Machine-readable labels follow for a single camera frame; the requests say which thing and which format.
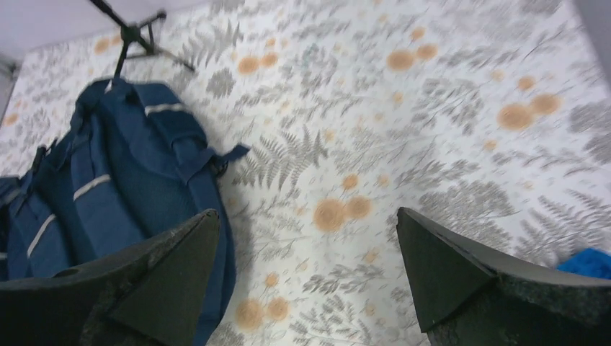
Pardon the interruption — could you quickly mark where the navy blue backpack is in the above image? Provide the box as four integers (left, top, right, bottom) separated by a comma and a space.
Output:
1, 79, 248, 345

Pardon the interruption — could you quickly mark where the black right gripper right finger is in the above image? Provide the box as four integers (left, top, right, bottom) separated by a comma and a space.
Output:
396, 208, 610, 345

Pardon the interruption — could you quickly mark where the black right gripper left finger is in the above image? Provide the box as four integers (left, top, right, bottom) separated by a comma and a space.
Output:
1, 209, 220, 345

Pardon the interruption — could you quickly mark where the blue toy block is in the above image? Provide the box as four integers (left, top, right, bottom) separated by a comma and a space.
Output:
557, 248, 610, 280

